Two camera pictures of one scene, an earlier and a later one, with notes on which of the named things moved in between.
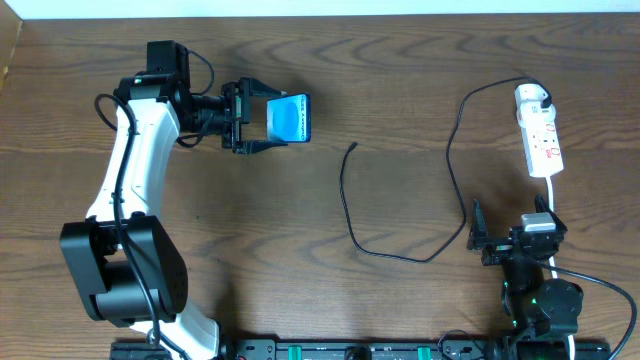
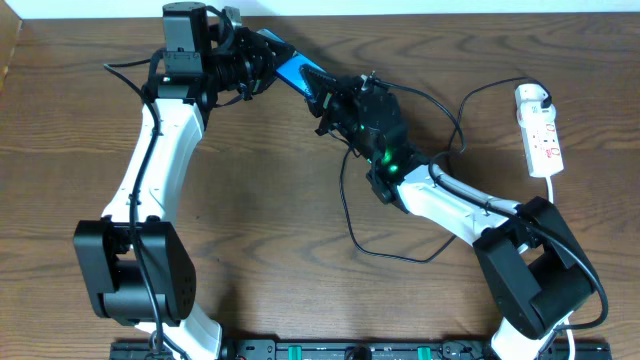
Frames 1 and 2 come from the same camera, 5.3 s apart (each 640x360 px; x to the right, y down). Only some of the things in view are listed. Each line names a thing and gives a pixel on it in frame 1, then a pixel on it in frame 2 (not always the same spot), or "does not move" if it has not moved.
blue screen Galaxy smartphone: x=288 y=119 → x=290 y=68
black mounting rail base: x=380 y=349 does not move
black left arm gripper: x=236 y=115 → x=263 y=62
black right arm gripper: x=509 y=245 → x=329 y=103
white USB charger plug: x=529 y=112 does not move
